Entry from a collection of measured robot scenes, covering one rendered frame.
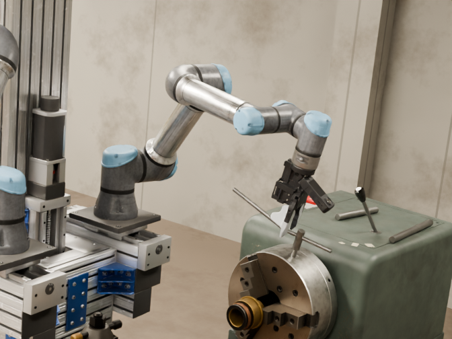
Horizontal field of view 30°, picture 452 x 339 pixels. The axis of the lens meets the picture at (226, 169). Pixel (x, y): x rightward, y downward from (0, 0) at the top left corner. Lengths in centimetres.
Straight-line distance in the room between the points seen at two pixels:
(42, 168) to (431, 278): 129
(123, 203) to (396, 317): 96
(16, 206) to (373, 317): 109
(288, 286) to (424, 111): 320
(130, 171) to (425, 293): 104
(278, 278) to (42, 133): 86
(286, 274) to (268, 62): 368
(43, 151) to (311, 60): 338
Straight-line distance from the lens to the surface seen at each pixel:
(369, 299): 250
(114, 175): 281
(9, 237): 249
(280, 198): 237
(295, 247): 242
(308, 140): 228
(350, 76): 544
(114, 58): 682
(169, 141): 279
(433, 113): 546
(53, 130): 266
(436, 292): 290
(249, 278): 242
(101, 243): 288
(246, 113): 224
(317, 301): 241
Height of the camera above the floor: 204
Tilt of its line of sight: 14 degrees down
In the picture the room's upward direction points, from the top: 6 degrees clockwise
